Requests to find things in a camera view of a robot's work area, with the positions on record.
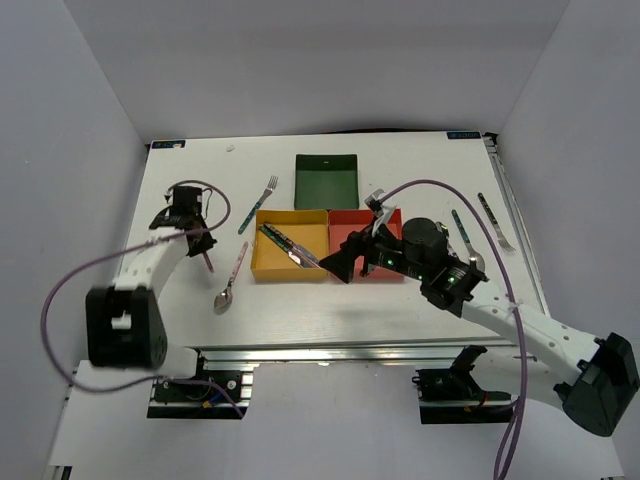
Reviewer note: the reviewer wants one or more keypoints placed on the green handled fork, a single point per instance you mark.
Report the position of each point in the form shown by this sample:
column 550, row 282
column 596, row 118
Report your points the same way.
column 267, row 192

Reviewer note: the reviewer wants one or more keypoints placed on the red container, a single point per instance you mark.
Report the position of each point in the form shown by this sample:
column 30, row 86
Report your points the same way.
column 343, row 222

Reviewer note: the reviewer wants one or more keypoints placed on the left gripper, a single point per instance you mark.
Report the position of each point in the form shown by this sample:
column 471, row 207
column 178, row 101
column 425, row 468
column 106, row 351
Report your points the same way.
column 208, row 243

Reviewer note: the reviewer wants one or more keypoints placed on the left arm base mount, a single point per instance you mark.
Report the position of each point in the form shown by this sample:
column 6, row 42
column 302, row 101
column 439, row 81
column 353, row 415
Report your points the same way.
column 222, row 389

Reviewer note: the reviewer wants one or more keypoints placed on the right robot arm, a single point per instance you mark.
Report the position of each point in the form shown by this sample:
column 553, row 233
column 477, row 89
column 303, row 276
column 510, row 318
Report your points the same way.
column 591, row 379

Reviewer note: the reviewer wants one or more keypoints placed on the black handled fork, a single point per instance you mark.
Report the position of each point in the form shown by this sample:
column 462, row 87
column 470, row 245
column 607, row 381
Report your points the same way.
column 502, row 240

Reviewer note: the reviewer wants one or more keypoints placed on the green container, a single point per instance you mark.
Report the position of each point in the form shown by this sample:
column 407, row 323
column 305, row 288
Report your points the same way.
column 326, row 182

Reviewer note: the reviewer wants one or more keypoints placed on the left blue corner label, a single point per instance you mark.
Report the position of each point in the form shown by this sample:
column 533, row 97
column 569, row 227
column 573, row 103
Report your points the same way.
column 168, row 144

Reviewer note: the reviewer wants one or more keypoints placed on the pink handled spoon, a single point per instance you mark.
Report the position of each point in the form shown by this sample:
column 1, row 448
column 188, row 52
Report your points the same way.
column 224, row 299

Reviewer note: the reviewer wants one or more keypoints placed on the green handled spoon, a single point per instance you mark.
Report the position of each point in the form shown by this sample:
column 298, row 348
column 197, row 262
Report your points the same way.
column 473, row 255

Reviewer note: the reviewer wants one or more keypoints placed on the blue corner label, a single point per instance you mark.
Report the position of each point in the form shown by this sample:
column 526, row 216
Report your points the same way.
column 168, row 144
column 463, row 135

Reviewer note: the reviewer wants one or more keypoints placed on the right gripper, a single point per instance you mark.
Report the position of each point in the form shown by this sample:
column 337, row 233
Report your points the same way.
column 341, row 263

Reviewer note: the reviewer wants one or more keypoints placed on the yellow container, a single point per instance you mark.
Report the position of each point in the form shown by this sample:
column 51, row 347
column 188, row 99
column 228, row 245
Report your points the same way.
column 289, row 244

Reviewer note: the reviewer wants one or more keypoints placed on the pink handled fork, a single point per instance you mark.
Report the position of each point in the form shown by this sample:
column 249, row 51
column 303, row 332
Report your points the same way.
column 208, row 262

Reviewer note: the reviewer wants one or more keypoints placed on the right blue corner label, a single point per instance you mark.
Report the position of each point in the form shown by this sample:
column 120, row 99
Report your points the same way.
column 463, row 135

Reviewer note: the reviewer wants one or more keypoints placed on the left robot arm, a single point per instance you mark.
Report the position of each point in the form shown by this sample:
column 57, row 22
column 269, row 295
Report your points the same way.
column 125, row 329

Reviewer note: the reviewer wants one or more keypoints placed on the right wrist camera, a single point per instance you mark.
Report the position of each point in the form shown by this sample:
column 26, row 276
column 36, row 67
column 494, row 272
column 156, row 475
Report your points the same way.
column 382, row 214

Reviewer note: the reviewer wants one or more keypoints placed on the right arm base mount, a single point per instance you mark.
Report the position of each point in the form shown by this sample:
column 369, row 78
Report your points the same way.
column 449, row 396

